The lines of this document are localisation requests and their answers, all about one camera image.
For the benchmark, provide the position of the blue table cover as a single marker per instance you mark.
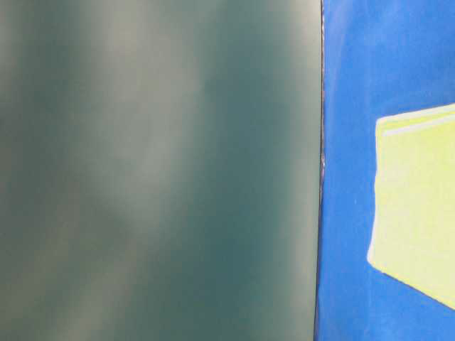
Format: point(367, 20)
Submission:
point(379, 58)

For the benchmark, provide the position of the yellow-green towel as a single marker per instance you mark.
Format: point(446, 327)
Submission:
point(412, 238)

